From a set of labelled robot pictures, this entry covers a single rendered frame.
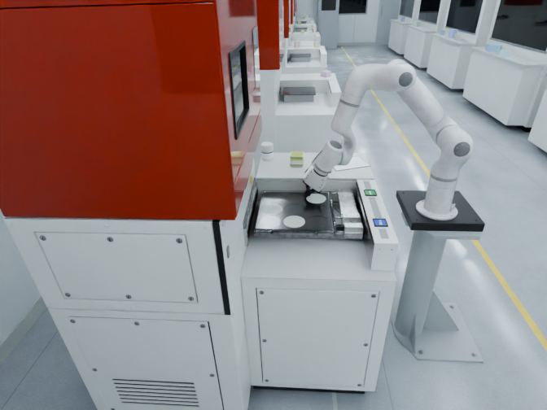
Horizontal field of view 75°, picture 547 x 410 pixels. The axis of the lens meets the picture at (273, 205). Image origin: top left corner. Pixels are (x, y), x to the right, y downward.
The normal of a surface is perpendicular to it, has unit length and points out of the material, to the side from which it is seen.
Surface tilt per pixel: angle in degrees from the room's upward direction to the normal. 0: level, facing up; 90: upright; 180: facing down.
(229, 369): 90
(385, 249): 90
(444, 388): 0
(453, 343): 0
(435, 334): 0
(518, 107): 90
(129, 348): 90
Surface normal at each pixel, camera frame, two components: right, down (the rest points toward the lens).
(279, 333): -0.07, 0.51
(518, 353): -0.03, -0.86
